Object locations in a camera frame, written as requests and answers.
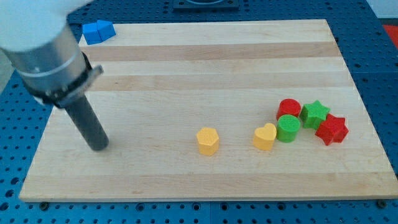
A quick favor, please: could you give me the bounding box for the blue cube block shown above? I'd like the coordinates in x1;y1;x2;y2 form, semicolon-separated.
82;23;102;45

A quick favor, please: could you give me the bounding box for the light wooden board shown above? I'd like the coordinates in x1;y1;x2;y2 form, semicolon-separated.
19;20;397;202

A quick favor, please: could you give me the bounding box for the yellow heart block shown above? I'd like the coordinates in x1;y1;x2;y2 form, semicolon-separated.
252;123;277;151

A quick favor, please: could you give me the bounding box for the red cylinder block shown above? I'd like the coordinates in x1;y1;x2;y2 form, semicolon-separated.
276;98;302;119

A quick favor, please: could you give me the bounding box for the green star block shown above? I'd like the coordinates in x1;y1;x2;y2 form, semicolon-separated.
299;100;330;130

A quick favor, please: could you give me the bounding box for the green cylinder block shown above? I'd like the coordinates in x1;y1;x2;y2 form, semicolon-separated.
277;114;301;142

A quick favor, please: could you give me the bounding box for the blue pentagon block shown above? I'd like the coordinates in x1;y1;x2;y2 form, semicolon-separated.
96;20;116;42

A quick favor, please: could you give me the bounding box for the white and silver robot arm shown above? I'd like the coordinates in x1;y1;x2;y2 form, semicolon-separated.
1;0;103;108

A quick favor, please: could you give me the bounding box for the red star block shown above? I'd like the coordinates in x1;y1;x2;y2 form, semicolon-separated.
315;113;349;146

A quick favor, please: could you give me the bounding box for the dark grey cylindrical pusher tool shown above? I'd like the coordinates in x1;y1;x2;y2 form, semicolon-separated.
65;95;109;151

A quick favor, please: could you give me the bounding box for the yellow hexagon block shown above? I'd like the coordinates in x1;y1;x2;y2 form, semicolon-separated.
196;127;220;156

